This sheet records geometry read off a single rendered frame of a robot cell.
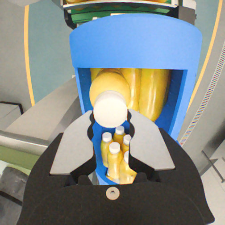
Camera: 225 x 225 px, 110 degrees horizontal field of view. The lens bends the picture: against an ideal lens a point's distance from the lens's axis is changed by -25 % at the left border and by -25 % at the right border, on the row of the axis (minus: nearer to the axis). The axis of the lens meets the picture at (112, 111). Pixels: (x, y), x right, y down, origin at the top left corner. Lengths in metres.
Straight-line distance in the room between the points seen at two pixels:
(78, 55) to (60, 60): 1.32
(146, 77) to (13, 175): 0.51
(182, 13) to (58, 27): 1.32
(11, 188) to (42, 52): 1.45
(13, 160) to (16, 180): 0.07
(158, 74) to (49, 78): 1.48
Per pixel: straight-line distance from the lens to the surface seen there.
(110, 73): 0.16
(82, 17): 0.51
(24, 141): 0.43
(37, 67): 1.68
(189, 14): 0.47
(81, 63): 0.18
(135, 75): 0.28
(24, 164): 0.45
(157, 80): 0.25
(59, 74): 1.53
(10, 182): 0.48
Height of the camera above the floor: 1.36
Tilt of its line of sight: 61 degrees down
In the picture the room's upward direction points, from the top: 177 degrees clockwise
